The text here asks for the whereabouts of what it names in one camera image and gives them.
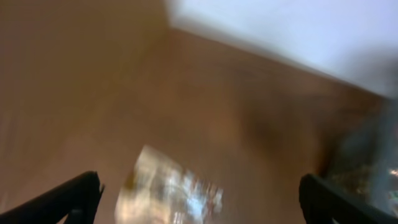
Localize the grey plastic basket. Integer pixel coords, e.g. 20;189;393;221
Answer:
326;98;397;217

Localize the white brown snack bag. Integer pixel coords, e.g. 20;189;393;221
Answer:
114;145;223;224

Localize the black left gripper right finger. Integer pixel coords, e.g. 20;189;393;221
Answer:
299;174;397;224

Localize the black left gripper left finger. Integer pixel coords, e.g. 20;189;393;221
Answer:
1;171;104;224

